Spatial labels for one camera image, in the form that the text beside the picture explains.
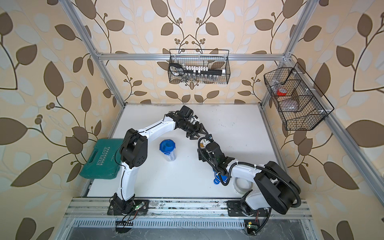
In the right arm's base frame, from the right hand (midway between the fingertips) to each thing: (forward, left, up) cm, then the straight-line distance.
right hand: (204, 148), depth 90 cm
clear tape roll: (-20, -20, -7) cm, 30 cm away
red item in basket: (+18, -43, +27) cm, 54 cm away
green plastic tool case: (-8, +59, 0) cm, 59 cm away
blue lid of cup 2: (-23, -5, +15) cm, 28 cm away
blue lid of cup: (-2, +21, +8) cm, 22 cm away
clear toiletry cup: (-4, +19, -2) cm, 20 cm away
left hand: (+5, 0, +8) cm, 10 cm away
